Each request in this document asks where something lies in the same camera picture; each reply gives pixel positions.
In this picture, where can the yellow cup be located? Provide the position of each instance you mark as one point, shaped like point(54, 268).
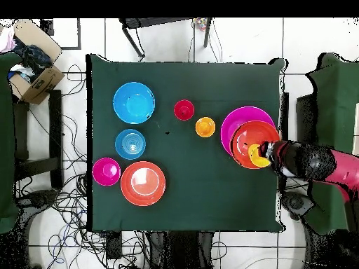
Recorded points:
point(256, 159)

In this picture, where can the orange-red bowl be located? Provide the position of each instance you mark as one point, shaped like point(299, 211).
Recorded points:
point(143, 183)
point(244, 137)

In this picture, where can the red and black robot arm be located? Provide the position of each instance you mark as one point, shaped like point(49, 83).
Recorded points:
point(317, 162)

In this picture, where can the large pink bowl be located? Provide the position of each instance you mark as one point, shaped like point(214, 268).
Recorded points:
point(232, 120)

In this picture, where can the orange cup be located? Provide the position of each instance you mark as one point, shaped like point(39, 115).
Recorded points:
point(205, 127)

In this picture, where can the green cloth covered table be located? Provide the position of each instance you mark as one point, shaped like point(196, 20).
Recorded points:
point(336, 98)
point(7, 140)

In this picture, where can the dark green tablecloth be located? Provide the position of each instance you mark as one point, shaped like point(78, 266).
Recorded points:
point(196, 196)

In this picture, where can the red cup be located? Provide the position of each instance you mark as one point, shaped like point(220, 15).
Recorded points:
point(184, 109)

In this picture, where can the small blue bowl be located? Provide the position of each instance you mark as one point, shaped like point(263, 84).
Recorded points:
point(130, 144)

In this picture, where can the colourful small objects pile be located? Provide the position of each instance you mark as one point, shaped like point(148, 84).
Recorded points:
point(200, 23)

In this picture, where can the large blue bowl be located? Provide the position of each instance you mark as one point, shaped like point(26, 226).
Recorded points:
point(134, 102)

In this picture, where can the small magenta bowl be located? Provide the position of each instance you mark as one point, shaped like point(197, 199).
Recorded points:
point(106, 171)

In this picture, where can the black rectangular box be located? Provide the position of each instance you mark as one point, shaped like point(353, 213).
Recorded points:
point(113, 246)

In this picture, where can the cardboard box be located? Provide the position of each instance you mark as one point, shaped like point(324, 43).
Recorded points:
point(42, 84)

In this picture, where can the dark blue cloth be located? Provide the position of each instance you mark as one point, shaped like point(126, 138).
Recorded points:
point(33, 58)

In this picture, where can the black pedestal leg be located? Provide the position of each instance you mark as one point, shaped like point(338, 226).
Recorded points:
point(42, 197)
point(296, 203)

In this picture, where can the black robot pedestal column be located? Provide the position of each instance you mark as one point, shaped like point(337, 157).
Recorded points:
point(179, 249)

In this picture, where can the black stool frame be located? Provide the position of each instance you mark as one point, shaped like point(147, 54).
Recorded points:
point(131, 23)

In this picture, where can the black bench frame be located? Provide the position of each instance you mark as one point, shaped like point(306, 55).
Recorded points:
point(55, 126)

